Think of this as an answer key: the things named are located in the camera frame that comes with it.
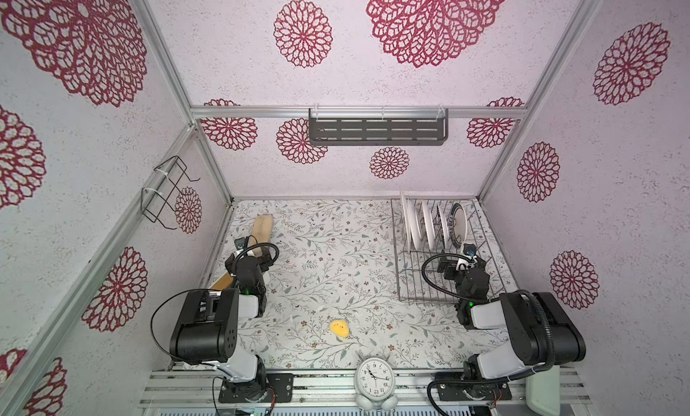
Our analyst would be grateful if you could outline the black wire wall basket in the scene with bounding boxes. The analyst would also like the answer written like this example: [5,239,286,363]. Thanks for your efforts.
[139,155,201,233]

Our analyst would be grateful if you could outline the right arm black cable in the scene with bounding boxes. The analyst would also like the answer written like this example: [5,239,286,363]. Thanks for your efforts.
[421,253,556,416]

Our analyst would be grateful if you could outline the white alarm clock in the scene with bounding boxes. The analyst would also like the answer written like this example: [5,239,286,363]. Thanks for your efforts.
[354,357,398,412]

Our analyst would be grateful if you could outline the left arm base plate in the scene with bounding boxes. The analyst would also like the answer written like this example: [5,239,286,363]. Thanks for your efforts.
[218,372,295,403]

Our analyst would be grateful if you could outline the wire dish rack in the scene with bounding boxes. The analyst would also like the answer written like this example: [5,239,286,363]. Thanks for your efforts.
[389,197,517,305]

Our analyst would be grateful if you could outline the pale green box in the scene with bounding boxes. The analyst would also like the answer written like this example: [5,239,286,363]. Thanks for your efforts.
[526,366,561,416]

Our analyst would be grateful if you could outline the green rimmed white plate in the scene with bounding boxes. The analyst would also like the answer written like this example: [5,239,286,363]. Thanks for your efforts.
[408,200,423,250]

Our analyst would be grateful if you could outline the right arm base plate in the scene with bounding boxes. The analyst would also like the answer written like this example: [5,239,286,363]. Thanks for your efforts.
[431,371,512,402]

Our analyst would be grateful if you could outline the yellow tray with blue item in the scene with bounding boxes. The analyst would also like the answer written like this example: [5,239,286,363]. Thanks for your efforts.
[210,272,235,291]

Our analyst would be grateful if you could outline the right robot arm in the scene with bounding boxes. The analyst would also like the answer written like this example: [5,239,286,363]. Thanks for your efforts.
[420,254,587,385]

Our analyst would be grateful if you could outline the yellow cheese toy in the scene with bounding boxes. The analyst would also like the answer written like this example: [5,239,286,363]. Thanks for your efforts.
[329,319,350,338]

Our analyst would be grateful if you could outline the grey wall shelf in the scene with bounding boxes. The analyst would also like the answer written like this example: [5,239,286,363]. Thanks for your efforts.
[307,109,449,147]

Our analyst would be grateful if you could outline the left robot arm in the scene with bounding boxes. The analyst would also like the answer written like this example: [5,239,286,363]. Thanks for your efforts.
[167,243,280,390]

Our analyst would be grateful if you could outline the plaid beige plate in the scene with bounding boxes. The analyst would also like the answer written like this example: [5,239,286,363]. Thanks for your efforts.
[400,191,413,252]

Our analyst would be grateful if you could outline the dark rimmed plate in rack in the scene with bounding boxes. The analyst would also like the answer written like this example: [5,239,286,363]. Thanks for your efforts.
[437,202,467,250]

